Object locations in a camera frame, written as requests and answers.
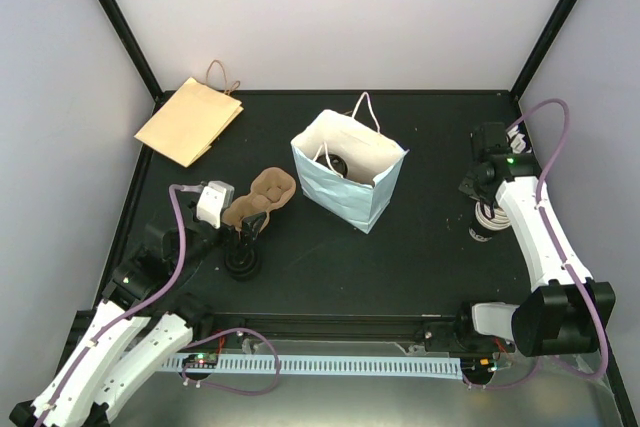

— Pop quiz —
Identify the black circuit board with leds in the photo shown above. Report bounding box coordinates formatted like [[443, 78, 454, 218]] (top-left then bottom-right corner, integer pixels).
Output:
[[182, 353, 218, 369]]

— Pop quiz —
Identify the clear cup of stirrers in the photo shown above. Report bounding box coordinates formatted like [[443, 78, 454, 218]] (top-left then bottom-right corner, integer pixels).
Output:
[[507, 125, 532, 154]]

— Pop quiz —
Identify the stack of white paper cups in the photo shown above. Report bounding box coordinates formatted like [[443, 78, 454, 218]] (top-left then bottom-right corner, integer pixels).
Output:
[[469, 201, 511, 243]]

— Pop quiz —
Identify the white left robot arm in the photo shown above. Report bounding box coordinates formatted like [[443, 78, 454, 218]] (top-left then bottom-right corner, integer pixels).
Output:
[[9, 184, 269, 426]]

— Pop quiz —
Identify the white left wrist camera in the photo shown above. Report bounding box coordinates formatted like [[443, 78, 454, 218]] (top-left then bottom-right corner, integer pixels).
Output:
[[196, 181, 235, 229]]

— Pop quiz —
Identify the black frame post right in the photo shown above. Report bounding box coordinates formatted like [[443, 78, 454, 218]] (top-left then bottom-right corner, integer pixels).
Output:
[[509, 0, 579, 103]]

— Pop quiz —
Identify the stack of black lids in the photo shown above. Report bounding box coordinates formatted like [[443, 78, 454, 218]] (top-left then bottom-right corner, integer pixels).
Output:
[[223, 247, 262, 282]]

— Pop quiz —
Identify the black frame post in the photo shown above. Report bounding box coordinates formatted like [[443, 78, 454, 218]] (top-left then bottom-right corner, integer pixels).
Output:
[[509, 0, 579, 103], [97, 0, 164, 103]]

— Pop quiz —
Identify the black frame post left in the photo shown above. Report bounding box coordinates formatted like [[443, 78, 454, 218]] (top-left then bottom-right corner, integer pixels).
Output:
[[97, 0, 164, 103]]

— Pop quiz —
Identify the brown kraft paper bag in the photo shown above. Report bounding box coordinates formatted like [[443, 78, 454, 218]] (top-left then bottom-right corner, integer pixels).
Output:
[[135, 59, 243, 167]]

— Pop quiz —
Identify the light blue paper bag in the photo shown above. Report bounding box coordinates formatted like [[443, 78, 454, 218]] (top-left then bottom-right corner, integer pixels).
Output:
[[290, 92, 408, 234]]

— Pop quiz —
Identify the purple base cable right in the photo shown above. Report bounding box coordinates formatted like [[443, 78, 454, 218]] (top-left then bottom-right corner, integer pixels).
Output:
[[462, 356, 544, 392]]

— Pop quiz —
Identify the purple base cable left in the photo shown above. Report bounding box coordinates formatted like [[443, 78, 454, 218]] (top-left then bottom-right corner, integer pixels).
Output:
[[179, 327, 282, 395]]

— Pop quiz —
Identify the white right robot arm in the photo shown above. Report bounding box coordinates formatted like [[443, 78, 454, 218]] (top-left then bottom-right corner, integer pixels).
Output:
[[452, 122, 615, 357]]

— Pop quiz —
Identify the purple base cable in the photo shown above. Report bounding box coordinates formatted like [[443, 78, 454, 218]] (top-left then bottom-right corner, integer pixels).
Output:
[[179, 327, 282, 395], [462, 356, 544, 392]]

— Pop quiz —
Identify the light blue cable duct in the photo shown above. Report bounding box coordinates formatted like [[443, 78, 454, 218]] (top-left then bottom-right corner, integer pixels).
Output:
[[158, 353, 462, 380]]

